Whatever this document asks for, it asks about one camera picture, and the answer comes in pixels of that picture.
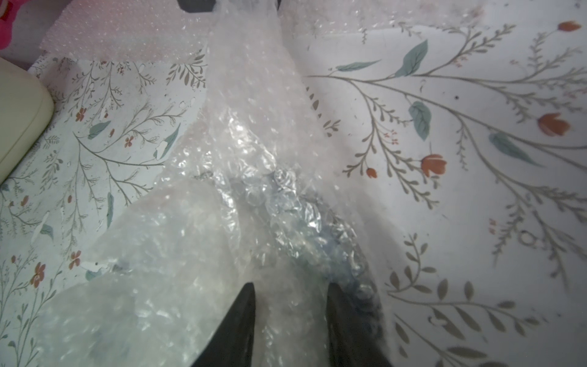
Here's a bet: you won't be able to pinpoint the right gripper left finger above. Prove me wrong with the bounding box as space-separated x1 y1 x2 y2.
191 282 256 367

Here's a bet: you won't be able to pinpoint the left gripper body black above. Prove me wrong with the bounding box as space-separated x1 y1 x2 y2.
177 0 216 13

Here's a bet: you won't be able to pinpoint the white plush doll yellow glasses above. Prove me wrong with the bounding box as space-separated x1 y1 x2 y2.
0 0 28 50

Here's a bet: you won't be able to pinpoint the floral table mat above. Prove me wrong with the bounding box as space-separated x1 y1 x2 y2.
1 1 586 366

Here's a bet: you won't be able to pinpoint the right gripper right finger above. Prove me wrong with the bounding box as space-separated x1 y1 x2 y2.
327 283 392 367

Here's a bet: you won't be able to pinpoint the cream rectangular bin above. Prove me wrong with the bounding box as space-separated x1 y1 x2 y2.
0 59 54 181

